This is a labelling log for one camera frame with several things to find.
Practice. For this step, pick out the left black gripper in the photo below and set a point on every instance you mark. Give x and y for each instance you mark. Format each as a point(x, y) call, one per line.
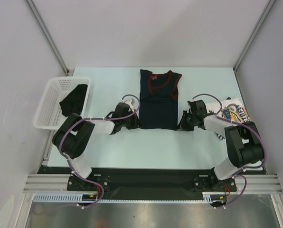
point(136, 123)

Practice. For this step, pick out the right cable duct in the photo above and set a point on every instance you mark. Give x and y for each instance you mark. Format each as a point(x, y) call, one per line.
point(211, 197)

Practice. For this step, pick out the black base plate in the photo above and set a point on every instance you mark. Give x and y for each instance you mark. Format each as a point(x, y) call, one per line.
point(145, 184)

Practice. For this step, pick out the cable duct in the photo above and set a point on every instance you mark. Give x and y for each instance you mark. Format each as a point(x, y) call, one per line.
point(211, 197)
point(66, 198)

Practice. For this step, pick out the left cable duct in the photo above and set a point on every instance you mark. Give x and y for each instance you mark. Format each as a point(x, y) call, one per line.
point(66, 198)

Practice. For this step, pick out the navy tank top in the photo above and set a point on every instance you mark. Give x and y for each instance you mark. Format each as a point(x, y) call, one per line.
point(159, 100)

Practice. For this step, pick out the white plastic basket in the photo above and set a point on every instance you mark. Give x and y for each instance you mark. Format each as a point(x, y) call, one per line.
point(49, 113)

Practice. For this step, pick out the right aluminium frame post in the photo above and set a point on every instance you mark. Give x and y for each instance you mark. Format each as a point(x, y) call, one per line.
point(255, 32)

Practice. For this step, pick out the left aluminium frame post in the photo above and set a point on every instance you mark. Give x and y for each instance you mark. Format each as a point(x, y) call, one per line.
point(35, 13)

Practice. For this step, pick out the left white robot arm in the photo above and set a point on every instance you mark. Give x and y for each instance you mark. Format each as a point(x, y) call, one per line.
point(74, 134)

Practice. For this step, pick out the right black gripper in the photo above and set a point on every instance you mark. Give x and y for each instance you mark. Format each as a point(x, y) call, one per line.
point(182, 126)

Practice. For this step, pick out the black garment in basket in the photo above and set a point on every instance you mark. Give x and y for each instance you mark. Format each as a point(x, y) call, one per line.
point(73, 103)

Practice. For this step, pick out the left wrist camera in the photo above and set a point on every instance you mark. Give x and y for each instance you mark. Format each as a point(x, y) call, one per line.
point(129, 102)

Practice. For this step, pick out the aluminium frame post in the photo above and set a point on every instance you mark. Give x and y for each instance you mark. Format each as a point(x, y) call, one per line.
point(255, 32)
point(35, 13)

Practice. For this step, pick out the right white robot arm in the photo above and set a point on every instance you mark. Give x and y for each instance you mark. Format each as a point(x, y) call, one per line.
point(245, 149)

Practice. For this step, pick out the white tank top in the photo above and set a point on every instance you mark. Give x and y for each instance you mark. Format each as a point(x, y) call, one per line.
point(232, 109)

